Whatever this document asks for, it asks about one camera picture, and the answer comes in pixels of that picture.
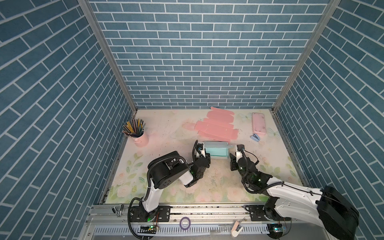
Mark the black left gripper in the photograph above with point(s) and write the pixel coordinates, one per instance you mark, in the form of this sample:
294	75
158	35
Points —
207	159

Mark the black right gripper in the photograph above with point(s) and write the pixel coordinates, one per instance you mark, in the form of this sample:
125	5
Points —
232	161

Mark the mint green paper box sheet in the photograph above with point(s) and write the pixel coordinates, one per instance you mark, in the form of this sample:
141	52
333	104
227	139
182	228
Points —
217	149

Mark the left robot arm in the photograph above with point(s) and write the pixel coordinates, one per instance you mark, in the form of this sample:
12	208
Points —
165	170

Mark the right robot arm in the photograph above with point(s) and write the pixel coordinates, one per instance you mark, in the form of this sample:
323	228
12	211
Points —
326	207

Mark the pink paper box sheet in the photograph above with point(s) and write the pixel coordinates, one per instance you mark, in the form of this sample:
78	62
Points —
218	125

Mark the pink pencil case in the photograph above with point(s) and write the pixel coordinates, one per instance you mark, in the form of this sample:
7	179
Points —
259	124

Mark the purple tape roll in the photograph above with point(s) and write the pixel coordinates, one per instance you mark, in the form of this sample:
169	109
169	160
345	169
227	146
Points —
185	223

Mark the pink metal pencil bucket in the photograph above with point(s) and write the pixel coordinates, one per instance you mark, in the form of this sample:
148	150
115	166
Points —
142	140

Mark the white pink clip tool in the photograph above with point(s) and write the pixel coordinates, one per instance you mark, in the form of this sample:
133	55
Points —
236	229

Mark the bundle of colored pencils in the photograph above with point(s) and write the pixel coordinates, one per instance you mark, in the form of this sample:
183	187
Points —
134	128

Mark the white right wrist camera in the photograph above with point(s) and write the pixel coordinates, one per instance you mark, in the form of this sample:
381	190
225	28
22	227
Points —
239	151

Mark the aluminium front rail frame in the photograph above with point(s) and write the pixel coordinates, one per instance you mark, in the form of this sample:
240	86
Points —
208	221

